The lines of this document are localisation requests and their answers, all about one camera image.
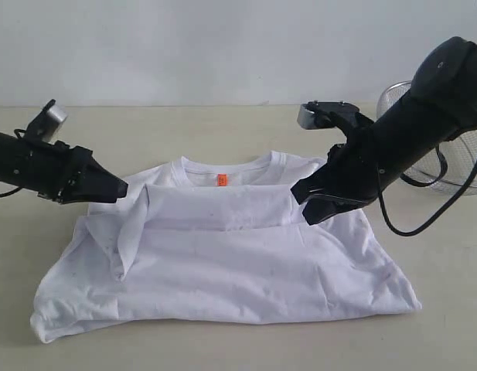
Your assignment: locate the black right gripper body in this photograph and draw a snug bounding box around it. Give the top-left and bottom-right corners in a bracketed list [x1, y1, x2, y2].
[319, 131, 389, 205]

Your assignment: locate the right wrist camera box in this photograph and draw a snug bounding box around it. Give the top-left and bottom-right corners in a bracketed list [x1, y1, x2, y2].
[297, 100, 374, 138]

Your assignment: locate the white t-shirt red print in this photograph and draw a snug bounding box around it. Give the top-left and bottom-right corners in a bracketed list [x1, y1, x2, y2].
[30, 151, 421, 343]

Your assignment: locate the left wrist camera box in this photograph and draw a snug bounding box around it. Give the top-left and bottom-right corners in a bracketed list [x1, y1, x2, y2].
[23, 99, 68, 142]

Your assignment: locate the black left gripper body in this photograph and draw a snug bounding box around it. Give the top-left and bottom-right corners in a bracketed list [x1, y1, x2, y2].
[29, 142, 93, 204]

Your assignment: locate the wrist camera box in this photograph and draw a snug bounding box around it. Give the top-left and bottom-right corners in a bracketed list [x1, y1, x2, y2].
[297, 100, 374, 138]
[23, 99, 68, 142]

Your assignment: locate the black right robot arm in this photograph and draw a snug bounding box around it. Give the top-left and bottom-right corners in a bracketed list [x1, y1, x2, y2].
[291, 36, 477, 225]

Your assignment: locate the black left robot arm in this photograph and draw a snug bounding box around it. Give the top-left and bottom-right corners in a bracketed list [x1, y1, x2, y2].
[0, 100, 128, 204]

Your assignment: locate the metal wire mesh basket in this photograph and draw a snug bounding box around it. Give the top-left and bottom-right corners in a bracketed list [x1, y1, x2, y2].
[376, 81, 477, 196]

